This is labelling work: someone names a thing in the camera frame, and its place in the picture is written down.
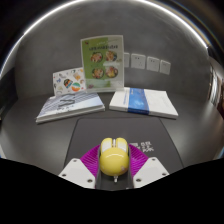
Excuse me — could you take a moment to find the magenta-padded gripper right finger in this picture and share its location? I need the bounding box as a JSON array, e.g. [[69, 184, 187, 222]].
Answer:
[[127, 142, 171, 189]]

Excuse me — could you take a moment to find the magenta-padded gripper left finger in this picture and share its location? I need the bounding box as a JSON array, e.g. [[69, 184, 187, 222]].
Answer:
[[58, 144, 102, 190]]

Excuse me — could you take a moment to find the yellow computer mouse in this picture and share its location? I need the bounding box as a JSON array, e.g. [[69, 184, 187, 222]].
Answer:
[[98, 136, 131, 184]]

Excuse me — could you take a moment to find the dark grey mouse pad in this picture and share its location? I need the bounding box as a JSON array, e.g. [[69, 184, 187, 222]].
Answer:
[[62, 116, 185, 175]]

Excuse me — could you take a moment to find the grey striped book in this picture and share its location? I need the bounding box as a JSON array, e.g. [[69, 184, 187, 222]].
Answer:
[[35, 91, 106, 125]]

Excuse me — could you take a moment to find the white book with blue band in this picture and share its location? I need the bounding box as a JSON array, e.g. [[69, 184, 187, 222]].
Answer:
[[108, 86, 180, 121]]

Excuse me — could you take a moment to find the white card with colourful stickers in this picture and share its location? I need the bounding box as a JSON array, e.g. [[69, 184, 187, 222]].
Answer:
[[51, 66, 88, 98]]

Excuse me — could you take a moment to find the green menu stand sign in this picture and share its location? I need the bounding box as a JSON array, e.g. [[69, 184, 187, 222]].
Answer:
[[79, 34, 126, 94]]

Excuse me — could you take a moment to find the ceiling light strip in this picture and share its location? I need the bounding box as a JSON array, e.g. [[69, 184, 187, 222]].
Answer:
[[0, 0, 211, 79]]

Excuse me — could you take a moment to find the white wall socket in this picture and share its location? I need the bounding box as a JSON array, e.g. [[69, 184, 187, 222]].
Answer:
[[146, 55, 161, 73], [159, 59, 172, 76], [123, 52, 131, 69], [130, 52, 147, 70]]

